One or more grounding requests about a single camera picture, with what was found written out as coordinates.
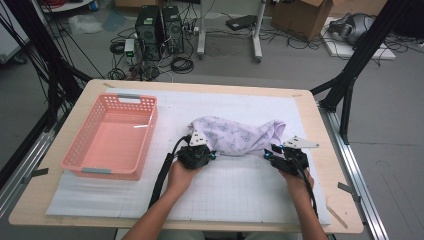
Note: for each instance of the black frame stand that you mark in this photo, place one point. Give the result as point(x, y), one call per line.
point(43, 43)
point(366, 43)

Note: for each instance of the white metal stand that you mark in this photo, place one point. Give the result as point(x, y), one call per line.
point(201, 33)

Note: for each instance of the aluminium rail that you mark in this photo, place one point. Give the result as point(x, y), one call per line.
point(353, 166)
point(20, 180)

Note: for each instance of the pink plastic basket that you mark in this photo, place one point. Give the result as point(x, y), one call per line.
point(113, 140)

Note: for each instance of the brown cardboard box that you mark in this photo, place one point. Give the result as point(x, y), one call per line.
point(133, 2)
point(360, 6)

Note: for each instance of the small white power box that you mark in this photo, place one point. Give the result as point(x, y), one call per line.
point(129, 45)

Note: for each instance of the teal floor sheet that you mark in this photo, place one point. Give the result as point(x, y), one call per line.
point(115, 20)

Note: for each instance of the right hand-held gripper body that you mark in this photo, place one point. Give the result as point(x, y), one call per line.
point(293, 163)

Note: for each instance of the person's left hand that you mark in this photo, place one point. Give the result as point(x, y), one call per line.
point(181, 180)

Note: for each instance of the white cabinet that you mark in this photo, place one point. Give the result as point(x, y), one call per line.
point(10, 43)

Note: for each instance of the person's right hand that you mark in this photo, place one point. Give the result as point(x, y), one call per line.
point(300, 186)

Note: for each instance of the lilac printed towel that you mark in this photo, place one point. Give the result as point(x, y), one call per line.
point(233, 136)

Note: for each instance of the open cardboard box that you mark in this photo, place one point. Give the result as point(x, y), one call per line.
point(296, 20)

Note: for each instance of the grey headset device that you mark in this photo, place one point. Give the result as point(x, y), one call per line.
point(353, 26)

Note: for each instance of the beige tape strip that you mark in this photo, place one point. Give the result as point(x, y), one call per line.
point(337, 216)

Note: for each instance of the white round table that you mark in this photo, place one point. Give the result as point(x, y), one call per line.
point(66, 6)

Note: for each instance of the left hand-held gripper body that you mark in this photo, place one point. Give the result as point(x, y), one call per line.
point(193, 156)

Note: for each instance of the white floor board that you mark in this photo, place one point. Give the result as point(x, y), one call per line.
point(340, 50)

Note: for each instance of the white foam mat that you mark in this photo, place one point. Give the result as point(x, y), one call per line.
point(233, 193)

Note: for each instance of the black flat device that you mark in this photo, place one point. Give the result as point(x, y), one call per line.
point(241, 22)

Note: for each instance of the clear plastic bag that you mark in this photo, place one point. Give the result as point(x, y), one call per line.
point(83, 23)

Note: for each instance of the black computer tower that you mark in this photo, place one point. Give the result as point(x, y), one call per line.
point(173, 30)
point(148, 33)

